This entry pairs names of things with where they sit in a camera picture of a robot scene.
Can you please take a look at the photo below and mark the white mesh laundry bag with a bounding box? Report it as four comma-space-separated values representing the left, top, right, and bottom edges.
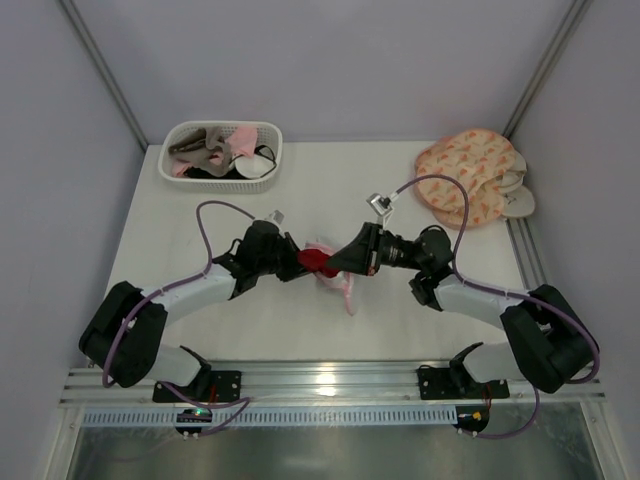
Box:
305, 239, 357, 316

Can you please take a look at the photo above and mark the red lace bra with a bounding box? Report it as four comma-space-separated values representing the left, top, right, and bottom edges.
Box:
297, 248, 340, 278

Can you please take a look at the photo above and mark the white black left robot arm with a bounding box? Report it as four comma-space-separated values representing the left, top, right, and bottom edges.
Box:
79, 220, 307, 402

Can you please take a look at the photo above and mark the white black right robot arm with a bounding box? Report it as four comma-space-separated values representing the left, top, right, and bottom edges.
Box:
326, 223, 600, 396

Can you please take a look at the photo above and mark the stack of patterned laundry bags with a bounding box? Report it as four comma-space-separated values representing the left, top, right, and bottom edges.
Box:
413, 128, 536, 230

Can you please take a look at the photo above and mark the pile of underwear in basket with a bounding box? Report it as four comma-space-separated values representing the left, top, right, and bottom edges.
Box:
168, 126, 277, 180

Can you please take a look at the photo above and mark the white plastic basket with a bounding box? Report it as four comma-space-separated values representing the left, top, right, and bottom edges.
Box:
157, 121, 283, 194

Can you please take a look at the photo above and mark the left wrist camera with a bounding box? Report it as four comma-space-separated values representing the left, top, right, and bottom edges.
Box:
260, 210, 285, 231

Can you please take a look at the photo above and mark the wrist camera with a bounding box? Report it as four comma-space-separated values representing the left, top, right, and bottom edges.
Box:
366, 193, 397, 228
260, 210, 285, 231

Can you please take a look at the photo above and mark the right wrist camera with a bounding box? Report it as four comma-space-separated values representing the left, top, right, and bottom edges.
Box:
366, 193, 397, 228

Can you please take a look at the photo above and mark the right side aluminium rail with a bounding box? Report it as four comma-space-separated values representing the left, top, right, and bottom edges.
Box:
506, 218, 548, 290

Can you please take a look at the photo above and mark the aluminium rail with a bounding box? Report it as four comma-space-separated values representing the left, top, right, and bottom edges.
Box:
506, 218, 548, 290
59, 358, 606, 405

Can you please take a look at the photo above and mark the aluminium front rail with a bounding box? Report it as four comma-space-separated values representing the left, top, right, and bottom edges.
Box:
59, 358, 606, 405

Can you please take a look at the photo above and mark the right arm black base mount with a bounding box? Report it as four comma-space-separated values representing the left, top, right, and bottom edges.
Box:
416, 365, 510, 400

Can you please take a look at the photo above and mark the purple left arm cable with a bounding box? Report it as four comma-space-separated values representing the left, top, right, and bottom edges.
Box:
99, 200, 259, 441

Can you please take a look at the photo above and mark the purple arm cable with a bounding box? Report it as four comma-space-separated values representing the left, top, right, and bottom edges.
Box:
392, 174, 601, 441
99, 200, 259, 441

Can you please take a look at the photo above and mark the white slotted cable duct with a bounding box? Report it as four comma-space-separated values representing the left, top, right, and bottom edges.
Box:
82, 405, 458, 428

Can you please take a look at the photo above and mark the right aluminium corner post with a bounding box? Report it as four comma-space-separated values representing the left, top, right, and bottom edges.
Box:
502, 0, 594, 140

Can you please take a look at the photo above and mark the aluminium corner post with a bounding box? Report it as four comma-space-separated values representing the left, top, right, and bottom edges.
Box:
502, 0, 594, 140
56, 0, 150, 152

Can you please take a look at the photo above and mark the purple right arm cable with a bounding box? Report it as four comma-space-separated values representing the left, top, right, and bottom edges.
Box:
392, 174, 601, 441

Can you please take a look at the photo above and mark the left aluminium corner post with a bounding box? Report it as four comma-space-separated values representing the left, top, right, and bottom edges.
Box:
56, 0, 150, 152

